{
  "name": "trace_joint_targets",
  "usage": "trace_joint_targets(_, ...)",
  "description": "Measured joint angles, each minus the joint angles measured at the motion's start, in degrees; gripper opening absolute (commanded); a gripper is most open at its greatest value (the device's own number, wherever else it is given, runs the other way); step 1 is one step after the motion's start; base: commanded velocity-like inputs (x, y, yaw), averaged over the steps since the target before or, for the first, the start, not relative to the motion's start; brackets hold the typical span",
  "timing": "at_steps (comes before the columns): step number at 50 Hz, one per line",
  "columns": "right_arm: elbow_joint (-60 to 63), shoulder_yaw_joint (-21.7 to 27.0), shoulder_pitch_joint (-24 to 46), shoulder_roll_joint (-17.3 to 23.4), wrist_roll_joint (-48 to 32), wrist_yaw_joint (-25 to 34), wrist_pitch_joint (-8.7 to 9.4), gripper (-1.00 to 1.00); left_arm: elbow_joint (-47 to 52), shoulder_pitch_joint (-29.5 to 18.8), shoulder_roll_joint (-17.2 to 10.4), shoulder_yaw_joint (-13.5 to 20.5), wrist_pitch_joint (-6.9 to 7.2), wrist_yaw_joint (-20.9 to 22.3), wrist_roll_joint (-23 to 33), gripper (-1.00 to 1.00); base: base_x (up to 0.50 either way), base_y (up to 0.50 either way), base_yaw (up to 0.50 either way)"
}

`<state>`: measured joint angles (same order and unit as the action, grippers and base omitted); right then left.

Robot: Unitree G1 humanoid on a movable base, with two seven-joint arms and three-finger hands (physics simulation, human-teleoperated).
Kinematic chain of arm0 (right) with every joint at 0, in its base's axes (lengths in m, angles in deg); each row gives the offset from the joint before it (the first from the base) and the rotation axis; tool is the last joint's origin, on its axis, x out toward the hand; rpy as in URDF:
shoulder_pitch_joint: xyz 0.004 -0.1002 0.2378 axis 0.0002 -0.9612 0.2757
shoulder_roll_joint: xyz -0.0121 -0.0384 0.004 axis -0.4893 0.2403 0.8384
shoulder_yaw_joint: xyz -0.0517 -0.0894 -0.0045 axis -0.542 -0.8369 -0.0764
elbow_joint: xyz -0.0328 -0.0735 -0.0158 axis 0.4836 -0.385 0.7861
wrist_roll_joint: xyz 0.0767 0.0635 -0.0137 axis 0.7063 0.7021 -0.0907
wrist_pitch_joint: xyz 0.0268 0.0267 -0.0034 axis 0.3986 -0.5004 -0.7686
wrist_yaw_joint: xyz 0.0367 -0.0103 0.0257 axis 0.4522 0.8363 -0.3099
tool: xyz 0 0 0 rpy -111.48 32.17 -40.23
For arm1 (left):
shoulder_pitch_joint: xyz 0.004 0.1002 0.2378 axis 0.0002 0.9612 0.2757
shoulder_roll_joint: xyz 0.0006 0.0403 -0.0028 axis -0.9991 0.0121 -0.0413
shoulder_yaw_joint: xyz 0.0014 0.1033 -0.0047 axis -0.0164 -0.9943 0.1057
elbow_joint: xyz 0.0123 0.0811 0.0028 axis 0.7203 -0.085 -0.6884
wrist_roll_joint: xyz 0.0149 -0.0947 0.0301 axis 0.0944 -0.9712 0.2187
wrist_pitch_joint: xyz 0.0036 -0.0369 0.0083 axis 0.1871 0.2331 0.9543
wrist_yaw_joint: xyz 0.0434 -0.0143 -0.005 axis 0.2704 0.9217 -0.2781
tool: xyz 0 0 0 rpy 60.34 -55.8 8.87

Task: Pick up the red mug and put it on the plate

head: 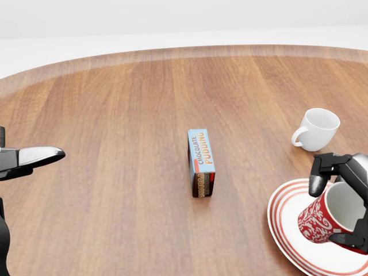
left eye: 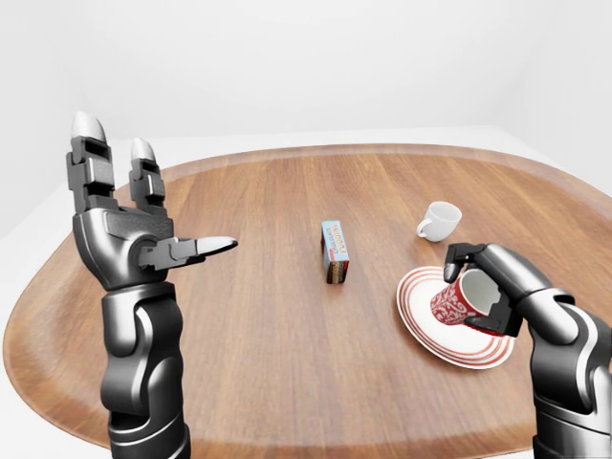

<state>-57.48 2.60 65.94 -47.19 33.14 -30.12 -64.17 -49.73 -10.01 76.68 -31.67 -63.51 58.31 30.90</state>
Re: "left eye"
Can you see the chocolate pudding box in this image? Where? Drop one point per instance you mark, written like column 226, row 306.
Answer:
column 335, row 251

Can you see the white mug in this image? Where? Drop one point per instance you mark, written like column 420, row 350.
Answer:
column 440, row 222

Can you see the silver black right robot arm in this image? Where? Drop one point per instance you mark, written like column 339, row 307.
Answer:
column 569, row 368

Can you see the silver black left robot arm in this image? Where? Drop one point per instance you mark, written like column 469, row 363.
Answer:
column 143, row 368

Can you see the white plate with red rings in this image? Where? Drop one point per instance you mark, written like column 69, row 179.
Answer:
column 430, row 330

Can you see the red patterned mug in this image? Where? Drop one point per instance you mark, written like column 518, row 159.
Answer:
column 456, row 301

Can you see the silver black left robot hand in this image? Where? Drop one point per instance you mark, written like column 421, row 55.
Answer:
column 107, row 234

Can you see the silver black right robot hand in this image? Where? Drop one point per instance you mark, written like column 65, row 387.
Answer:
column 502, row 282

